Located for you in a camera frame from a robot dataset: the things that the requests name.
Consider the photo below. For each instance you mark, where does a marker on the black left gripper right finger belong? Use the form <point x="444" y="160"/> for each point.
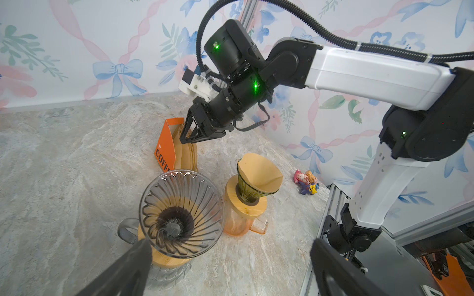
<point x="335" y="276"/>

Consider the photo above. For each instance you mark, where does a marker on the aluminium mounting rail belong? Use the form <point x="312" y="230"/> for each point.
<point x="335" y="202"/>

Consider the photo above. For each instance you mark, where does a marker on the grey glass dripper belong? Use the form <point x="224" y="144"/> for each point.
<point x="182" y="214"/>

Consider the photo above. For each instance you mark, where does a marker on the green glass dripper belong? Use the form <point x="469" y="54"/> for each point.
<point x="250" y="194"/>

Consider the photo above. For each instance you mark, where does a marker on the orange glass carafe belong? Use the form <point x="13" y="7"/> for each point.
<point x="242" y="218"/>

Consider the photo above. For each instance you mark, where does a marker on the wooden ring holder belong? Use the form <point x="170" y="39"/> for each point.
<point x="244" y="199"/>
<point x="158" y="258"/>

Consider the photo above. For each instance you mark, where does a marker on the brown paper coffee filter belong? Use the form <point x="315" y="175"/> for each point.
<point x="260" y="173"/>

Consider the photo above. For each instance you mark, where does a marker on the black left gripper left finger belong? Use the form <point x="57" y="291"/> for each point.
<point x="127" y="276"/>

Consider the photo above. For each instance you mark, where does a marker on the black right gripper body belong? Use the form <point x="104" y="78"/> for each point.
<point x="205" y="118"/>

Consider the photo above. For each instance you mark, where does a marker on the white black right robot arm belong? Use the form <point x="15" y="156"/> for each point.
<point x="430" y="118"/>

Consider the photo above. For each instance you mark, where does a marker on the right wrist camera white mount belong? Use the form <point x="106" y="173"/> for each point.
<point x="196" y="85"/>

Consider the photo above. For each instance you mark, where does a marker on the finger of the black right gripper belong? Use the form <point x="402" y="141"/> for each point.
<point x="197" y="137"/>
<point x="191" y="130"/>

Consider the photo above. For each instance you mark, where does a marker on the colourful small toy figures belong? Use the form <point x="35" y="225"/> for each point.
<point x="307" y="182"/>

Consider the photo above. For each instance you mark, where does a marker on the orange flat object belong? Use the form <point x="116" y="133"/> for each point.
<point x="449" y="275"/>

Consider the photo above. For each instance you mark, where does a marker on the white calculator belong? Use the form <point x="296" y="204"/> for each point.
<point x="429" y="291"/>

